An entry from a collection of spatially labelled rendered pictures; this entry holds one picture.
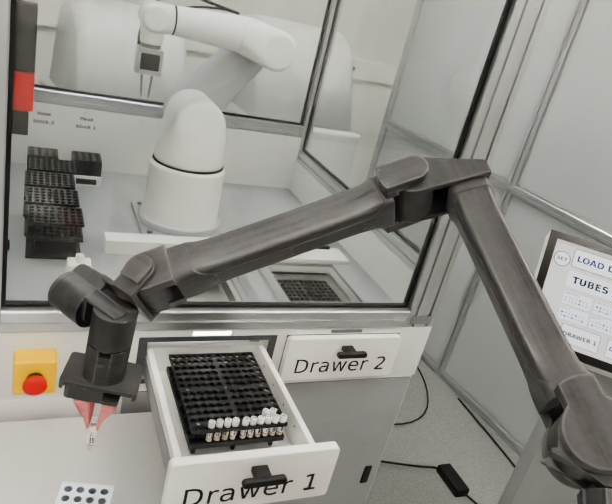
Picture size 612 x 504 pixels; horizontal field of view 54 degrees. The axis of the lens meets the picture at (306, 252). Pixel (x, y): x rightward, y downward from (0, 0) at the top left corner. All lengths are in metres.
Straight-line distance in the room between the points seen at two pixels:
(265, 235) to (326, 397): 0.74
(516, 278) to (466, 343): 2.29
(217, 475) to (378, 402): 0.66
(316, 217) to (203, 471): 0.44
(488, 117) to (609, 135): 1.30
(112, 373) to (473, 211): 0.52
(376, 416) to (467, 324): 1.49
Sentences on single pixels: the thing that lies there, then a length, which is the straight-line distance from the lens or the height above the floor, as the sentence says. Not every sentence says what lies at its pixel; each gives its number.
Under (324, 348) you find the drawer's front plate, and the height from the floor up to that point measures 0.90.
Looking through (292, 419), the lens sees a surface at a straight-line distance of 1.18.
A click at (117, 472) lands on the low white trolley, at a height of 0.76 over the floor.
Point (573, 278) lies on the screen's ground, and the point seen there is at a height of 1.11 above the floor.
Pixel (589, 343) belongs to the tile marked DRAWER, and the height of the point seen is 1.00.
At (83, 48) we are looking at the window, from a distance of 1.03.
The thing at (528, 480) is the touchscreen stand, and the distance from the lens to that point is 1.94.
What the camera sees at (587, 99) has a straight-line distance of 2.67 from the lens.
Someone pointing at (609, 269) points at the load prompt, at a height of 1.15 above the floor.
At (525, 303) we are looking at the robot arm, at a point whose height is 1.34.
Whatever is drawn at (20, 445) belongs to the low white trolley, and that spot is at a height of 0.76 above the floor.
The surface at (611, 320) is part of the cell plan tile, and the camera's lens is 1.66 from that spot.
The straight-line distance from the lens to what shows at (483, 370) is 3.00.
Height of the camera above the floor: 1.62
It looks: 23 degrees down
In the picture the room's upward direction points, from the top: 14 degrees clockwise
